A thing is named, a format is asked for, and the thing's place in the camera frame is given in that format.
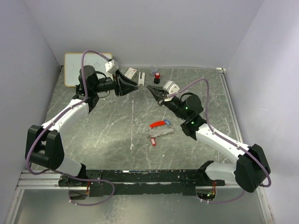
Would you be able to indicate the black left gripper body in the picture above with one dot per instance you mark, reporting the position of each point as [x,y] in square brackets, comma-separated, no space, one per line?
[105,84]

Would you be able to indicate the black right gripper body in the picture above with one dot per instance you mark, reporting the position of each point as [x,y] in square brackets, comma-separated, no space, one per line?
[175,106]

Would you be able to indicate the blue tagged key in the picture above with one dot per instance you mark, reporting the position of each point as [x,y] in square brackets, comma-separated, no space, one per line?
[167,122]

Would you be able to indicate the grey keyring holder red handle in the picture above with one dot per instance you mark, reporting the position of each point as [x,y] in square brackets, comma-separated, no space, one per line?
[159,128]

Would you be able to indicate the red tagged key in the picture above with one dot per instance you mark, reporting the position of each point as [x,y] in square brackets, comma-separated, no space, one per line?
[153,141]

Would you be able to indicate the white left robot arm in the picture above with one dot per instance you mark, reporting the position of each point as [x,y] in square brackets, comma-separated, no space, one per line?
[44,145]

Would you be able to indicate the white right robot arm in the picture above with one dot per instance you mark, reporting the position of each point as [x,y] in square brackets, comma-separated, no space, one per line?
[248,167]

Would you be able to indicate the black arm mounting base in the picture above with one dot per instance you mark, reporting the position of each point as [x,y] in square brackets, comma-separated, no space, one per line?
[139,182]

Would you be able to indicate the red and black stamp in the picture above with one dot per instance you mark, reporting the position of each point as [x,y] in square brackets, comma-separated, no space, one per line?
[157,78]

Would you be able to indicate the white and green carton box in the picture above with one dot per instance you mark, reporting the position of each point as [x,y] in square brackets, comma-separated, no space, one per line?
[130,73]

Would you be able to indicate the white stapler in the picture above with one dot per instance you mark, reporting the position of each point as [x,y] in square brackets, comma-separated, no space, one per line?
[141,79]

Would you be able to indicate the clear plastic cup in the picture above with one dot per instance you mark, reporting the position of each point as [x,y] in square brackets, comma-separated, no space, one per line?
[153,69]

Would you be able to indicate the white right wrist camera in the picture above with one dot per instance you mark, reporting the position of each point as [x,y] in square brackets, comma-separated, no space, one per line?
[170,87]

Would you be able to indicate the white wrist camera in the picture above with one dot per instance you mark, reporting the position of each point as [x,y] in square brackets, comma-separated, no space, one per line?
[111,66]
[170,87]

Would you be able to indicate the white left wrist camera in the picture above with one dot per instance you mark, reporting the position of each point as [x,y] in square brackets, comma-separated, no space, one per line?
[111,66]

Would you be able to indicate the small whiteboard with yellow frame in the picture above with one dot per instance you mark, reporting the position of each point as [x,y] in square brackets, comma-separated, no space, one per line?
[72,65]

